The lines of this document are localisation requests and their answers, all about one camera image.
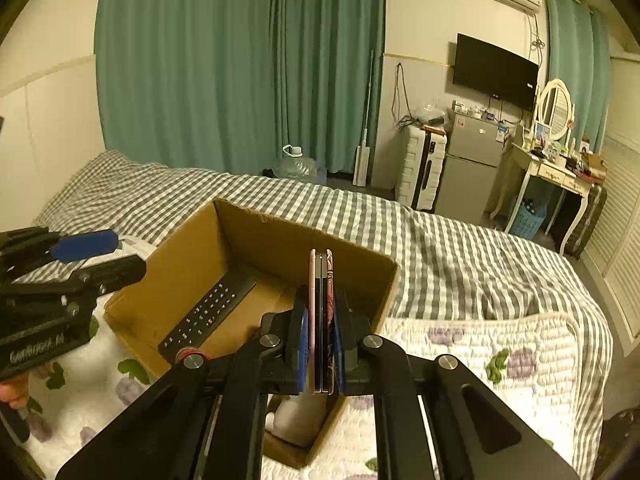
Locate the brown patterned case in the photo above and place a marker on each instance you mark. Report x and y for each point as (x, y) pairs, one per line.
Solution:
(328, 310)

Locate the black remote control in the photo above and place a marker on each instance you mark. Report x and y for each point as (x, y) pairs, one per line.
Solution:
(210, 312)

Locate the grey small fridge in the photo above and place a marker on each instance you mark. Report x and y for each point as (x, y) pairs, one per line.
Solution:
(470, 170)

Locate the white louvred wardrobe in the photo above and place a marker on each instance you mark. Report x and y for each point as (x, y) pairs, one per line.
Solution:
(622, 210)

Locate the white plastic bottle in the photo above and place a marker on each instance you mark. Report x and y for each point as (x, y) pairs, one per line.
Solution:
(300, 420)

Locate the brown cardboard box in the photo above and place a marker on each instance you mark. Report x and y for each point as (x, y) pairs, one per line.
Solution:
(250, 240)

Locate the light green window curtain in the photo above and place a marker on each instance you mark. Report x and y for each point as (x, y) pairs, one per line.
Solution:
(575, 60)

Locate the dark suitcase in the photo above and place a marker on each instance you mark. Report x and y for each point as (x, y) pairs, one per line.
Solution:
(590, 220)

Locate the white flat mop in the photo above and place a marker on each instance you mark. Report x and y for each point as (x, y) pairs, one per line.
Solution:
(361, 165)

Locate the clear water jug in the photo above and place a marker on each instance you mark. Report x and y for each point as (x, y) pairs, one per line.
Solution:
(300, 167)

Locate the small picture frame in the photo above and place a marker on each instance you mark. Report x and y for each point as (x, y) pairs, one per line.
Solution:
(541, 132)

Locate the white oval mirror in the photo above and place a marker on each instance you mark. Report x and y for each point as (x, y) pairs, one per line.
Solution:
(555, 107)

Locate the white dressing table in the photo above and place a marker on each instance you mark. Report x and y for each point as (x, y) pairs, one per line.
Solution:
(550, 172)

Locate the blue basket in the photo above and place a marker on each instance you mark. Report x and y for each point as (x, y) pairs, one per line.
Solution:
(527, 222)

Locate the white ribbed suitcase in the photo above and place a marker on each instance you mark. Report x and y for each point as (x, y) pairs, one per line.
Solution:
(420, 170)

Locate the black wall television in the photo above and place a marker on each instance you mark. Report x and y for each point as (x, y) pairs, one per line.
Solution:
(495, 70)

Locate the person's left hand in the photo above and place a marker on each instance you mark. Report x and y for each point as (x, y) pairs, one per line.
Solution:
(12, 392)

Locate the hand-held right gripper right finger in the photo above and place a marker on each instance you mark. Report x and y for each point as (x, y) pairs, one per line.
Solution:
(340, 345)

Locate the smartphone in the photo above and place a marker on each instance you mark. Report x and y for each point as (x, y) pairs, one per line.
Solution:
(315, 320)

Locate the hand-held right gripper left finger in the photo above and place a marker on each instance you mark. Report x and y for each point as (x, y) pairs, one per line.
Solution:
(300, 350)

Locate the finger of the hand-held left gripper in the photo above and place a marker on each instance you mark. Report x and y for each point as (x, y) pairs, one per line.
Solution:
(115, 272)
(85, 246)

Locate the wide green curtain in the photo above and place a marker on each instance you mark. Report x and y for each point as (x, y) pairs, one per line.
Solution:
(185, 60)

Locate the grey checked bed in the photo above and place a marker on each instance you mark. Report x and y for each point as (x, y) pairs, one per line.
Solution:
(350, 210)

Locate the narrow green curtain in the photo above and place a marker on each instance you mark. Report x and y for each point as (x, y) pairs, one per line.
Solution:
(330, 60)

